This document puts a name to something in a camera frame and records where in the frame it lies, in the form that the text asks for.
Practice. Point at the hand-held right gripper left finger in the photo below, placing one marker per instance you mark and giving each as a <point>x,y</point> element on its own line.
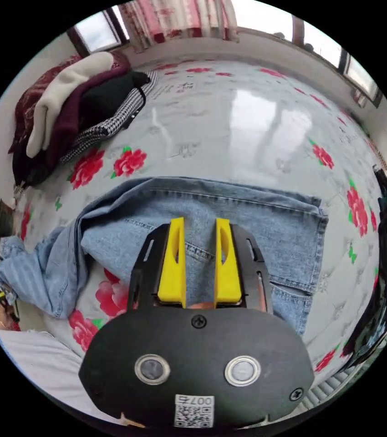
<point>172,273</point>

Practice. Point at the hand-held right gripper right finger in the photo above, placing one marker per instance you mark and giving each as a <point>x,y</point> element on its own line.
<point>227,276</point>

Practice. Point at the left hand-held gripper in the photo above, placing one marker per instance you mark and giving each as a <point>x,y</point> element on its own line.
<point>4,302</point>

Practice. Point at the blue jeans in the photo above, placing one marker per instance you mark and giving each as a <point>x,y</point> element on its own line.
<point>265,232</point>

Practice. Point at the person's left hand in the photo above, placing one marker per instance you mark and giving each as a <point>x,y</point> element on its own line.
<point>7,324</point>

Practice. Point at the person's right hand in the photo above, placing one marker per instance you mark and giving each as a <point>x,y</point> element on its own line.
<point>202,305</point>

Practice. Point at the person's body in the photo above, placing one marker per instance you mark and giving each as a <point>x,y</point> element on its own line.
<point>43,368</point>

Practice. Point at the white radiator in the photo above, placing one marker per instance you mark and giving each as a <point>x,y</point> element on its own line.
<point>330,387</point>

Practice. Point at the pile of clothes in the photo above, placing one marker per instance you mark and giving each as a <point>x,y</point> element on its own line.
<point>77,109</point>

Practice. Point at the window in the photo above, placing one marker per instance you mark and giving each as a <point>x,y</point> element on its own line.
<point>98,32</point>
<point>347,58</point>

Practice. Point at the pink floral curtain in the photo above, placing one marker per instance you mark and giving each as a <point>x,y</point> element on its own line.
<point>180,20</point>

